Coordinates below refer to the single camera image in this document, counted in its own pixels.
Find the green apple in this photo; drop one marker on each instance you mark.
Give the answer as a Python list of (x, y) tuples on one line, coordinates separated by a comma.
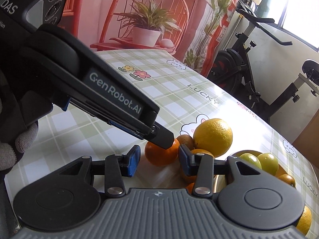
[(252, 159)]

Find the printed chair backdrop curtain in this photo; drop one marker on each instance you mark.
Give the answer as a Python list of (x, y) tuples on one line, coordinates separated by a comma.
[(190, 30)]

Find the large yellow orange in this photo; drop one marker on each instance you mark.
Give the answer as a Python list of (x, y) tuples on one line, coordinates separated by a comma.
[(213, 135)]

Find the small brown kiwi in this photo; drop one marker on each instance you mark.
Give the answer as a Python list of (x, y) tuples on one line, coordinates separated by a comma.
[(187, 140)]

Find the yellow lemon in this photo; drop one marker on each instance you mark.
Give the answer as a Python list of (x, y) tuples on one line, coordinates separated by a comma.
[(305, 221)]

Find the small tangerine on plate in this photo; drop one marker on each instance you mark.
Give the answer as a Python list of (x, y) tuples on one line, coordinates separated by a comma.
[(190, 187)]

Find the brownish orange on plate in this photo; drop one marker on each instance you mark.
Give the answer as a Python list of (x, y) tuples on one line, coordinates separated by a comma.
[(288, 179)]

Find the brown wooden door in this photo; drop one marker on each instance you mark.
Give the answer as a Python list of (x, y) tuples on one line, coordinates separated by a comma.
[(307, 142)]

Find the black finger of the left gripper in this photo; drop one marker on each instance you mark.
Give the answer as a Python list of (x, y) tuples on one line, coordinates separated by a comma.
[(161, 136)]

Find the dark orange with stem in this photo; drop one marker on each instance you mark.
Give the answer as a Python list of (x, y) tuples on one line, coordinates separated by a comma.
[(189, 163)]

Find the green plaid tablecloth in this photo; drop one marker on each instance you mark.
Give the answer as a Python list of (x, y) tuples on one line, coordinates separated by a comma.
[(185, 99)]

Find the cream ceramic plate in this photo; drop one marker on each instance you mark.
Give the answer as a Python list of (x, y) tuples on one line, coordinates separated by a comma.
[(221, 181)]

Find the yellow-green apple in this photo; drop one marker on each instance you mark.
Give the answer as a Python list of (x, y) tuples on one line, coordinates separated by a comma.
[(269, 163)]

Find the grey gloved left hand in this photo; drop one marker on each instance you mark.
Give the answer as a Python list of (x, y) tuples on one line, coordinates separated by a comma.
[(13, 145)]

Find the small orange mandarin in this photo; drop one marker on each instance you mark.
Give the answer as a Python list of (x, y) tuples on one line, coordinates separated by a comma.
[(161, 157)]

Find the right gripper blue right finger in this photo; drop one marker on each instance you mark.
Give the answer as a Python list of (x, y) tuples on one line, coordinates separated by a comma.
[(200, 165)]

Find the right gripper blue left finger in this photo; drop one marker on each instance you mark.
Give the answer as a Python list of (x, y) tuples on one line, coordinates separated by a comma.
[(118, 166)]

